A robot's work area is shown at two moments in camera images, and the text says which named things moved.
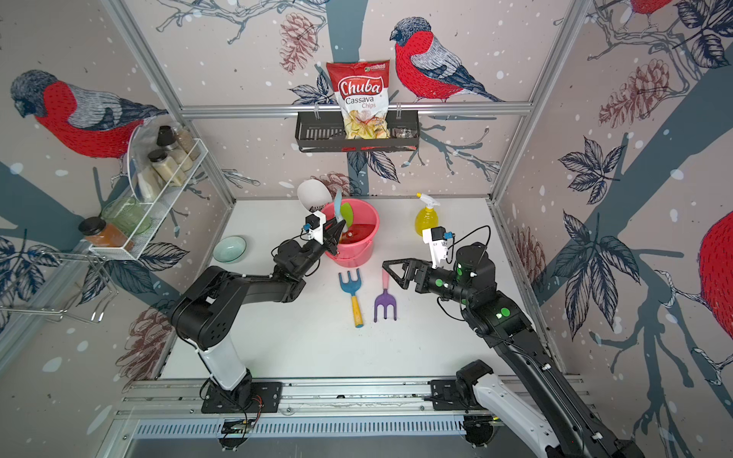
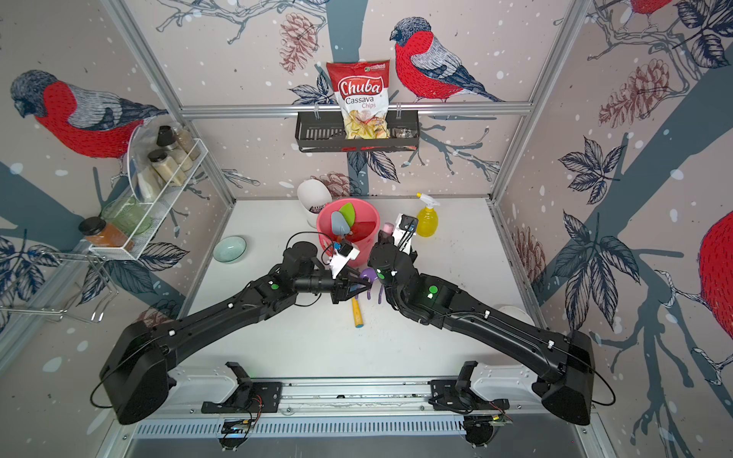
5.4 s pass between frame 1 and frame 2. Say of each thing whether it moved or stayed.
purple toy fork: moved
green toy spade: stayed
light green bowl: stayed
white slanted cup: stayed
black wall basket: stayed
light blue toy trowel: moved
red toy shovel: stayed
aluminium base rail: stayed
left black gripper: moved
